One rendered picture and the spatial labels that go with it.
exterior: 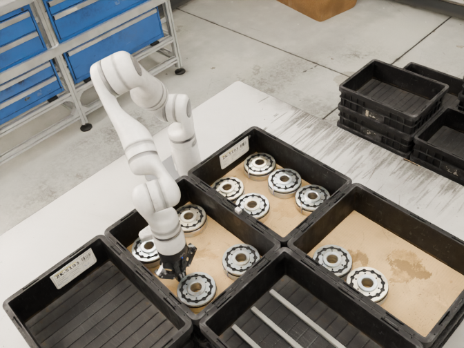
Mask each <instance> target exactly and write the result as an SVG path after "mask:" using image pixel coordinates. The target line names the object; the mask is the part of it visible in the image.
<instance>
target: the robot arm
mask: <svg viewBox="0 0 464 348"><path fill-rule="evenodd" d="M90 77H91V79H92V83H93V85H94V87H95V90H96V91H97V94H98V95H99V98H100V100H101V102H102V104H103V106H104V108H105V110H106V112H107V114H108V116H109V118H110V120H111V122H112V124H113V126H114V127H115V130H116V131H117V134H118V136H119V138H120V141H121V143H122V146H123V149H124V152H125V155H126V159H127V161H128V165H129V167H130V170H131V172H132V173H133V174H134V175H154V176H156V177H157V179H155V180H151V181H149V182H146V183H143V184H139V185H137V186H136V187H135V188H134V189H133V191H132V194H131V199H132V203H133V205H134V207H135V208H136V210H137V211H138V212H139V214H140V215H141V216H142V217H143V218H144V219H145V220H146V221H147V222H148V224H149V225H148V226H147V227H146V228H144V229H143V230H141V231H140V232H139V238H140V240H141V241H142V242H147V241H149V240H153V241H154V244H155V247H156V249H157V253H158V256H159V258H160V262H159V264H160V266H161V267H160V268H159V269H156V270H155V271H154V273H155V274H156V275H157V276H158V277H159V278H161V279H170V280H173V279H176V280H177V281H178V282H180V281H181V279H182V278H183V277H185V276H186V268H187V267H189V266H190V265H191V263H192V260H193V258H194V255H195V252H196V251H197V248H196V247H195V246H194V245H193V244H191V243H189V244H188V245H187V243H186V238H185V236H184V232H183V229H182V227H181V225H180V220H179V218H178V214H177V211H176V210H175V209H174V208H173V206H175V205H177V204H178V203H179V201H180V198H181V193H180V188H179V186H178V185H177V183H176V182H175V180H174V179H173V178H172V177H171V175H170V174H169V173H168V171H167V170H166V169H165V167H164V165H163V163H162V161H161V159H160V157H159V155H158V152H157V149H156V147H155V143H154V141H153V138H152V136H151V134H150V133H149V131H148V130H147V129H146V127H145V126H143V125H142V124H141V123H139V122H138V121H137V120H136V119H134V118H133V117H131V116H130V115H129V114H128V113H126V112H125V111H124V110H123V109H122V108H121V107H120V105H119V104H118V102H117V99H116V97H117V96H120V95H122V94H124V93H126V92H128V91H130V96H131V99H132V100H133V101H134V103H135V104H137V105H138V106H139V107H141V108H143V109H145V110H147V111H149V112H151V113H152V114H154V116H156V117H157V118H158V119H159V120H161V121H163V122H173V123H172V124H171V125H170V126H169V128H168V131H167V133H168V138H169V142H170V144H171V149H172V151H171V155H172V158H173V162H174V165H175V170H176V171H177V172H178V174H179V176H183V175H187V176H188V174H187V173H188V171H189V170H190V169H192V168H193V167H194V166H196V165H197V164H199V163H200V162H201V157H200V152H199V148H198V144H197V138H196V134H195V128H194V121H193V114H192V108H191V100H190V98H189V96H188V95H186V94H169V93H168V90H167V88H166V86H165V85H164V84H163V83H162V82H161V81H160V80H159V79H157V78H156V77H154V76H152V74H150V73H149V72H147V71H146V70H145V69H144V68H143V67H142V65H141V64H140V63H139V62H138V61H137V60H136V59H135V58H134V57H133V56H132V55H131V54H129V53H128V52H126V51H119V52H116V53H114V54H112V55H110V56H108V57H106V58H104V59H102V60H100V61H98V62H96V63H94V64H93V65H92V66H91V67H90ZM187 257H188V261H187V260H186V259H187ZM165 269H170V270H172V271H168V270H165Z"/></svg>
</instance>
